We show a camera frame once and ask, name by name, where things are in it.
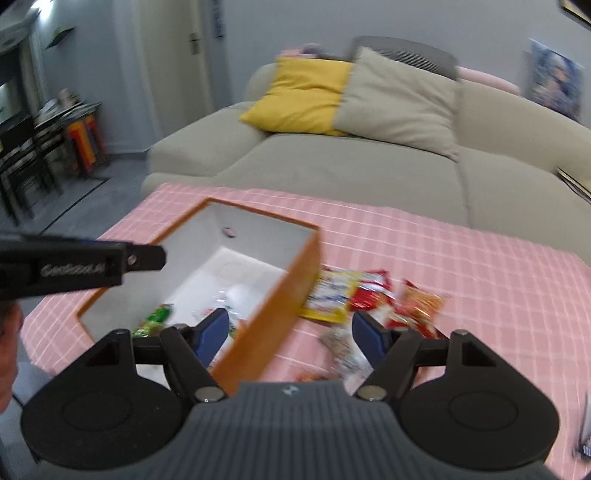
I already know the clear white seed packet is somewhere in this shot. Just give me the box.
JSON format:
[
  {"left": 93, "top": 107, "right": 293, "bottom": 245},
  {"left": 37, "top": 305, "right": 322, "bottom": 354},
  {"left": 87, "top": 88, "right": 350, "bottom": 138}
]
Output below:
[{"left": 318, "top": 327, "right": 373, "bottom": 393}]

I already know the yellow cushion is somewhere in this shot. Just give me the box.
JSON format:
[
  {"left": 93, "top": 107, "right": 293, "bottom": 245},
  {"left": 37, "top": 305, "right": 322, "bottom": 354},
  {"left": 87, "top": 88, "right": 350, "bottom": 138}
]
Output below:
[{"left": 240, "top": 57, "right": 353, "bottom": 136}]

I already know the green snack packet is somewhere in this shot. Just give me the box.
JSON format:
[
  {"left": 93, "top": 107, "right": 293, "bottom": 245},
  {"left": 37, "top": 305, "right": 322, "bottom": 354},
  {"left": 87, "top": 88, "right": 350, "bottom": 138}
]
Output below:
[{"left": 132, "top": 304, "right": 173, "bottom": 338}]

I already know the beige cushion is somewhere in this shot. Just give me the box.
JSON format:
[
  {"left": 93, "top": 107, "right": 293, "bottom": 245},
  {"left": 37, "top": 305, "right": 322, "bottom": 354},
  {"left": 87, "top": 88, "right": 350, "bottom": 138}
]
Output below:
[{"left": 332, "top": 47, "right": 461, "bottom": 160}]

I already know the white door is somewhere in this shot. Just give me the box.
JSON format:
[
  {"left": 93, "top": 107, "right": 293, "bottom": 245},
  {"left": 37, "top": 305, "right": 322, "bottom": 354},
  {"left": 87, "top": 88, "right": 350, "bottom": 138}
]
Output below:
[{"left": 133, "top": 0, "right": 213, "bottom": 137}]

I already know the orange cardboard box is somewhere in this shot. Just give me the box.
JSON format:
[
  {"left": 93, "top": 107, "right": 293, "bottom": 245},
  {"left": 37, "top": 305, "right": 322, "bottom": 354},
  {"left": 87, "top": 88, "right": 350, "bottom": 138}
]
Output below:
[{"left": 76, "top": 198, "right": 321, "bottom": 394}]

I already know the blue wall poster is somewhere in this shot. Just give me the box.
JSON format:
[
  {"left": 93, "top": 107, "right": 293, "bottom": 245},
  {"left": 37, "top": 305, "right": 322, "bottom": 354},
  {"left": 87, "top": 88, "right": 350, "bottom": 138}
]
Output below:
[{"left": 528, "top": 39, "right": 583, "bottom": 122}]

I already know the white packet in box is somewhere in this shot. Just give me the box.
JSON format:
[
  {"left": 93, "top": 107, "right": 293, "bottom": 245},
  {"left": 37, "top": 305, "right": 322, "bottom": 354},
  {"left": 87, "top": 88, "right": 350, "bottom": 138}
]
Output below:
[{"left": 192, "top": 290, "right": 242, "bottom": 337}]

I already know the orange red noodle snack packet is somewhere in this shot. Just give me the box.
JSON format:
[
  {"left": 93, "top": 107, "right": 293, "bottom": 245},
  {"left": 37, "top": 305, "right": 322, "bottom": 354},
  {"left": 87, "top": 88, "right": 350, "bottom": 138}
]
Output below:
[{"left": 386, "top": 279, "right": 449, "bottom": 339}]

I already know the book on sofa arm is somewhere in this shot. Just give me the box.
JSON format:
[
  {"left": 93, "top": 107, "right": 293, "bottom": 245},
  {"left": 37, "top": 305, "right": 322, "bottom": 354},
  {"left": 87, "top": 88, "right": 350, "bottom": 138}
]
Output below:
[{"left": 556, "top": 168, "right": 591, "bottom": 203}]

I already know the beige sofa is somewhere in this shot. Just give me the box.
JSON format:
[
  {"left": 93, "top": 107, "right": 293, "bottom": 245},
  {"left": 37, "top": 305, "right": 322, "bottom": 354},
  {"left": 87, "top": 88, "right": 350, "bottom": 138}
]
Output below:
[{"left": 142, "top": 64, "right": 590, "bottom": 260}]

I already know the pink checkered tablecloth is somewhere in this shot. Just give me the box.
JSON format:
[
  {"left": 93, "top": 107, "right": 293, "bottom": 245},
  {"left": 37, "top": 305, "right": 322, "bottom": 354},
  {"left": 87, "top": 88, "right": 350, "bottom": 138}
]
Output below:
[{"left": 20, "top": 182, "right": 591, "bottom": 480}]

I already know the yellow snack packet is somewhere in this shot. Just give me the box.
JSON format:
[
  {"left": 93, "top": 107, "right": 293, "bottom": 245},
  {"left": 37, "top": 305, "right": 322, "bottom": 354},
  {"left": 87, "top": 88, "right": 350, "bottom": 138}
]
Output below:
[{"left": 300, "top": 266, "right": 363, "bottom": 324}]

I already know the grey blanket on sofa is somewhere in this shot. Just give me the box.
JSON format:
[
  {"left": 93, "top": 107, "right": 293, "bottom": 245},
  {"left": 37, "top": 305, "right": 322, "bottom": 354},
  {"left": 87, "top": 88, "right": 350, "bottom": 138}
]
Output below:
[{"left": 346, "top": 36, "right": 459, "bottom": 80}]

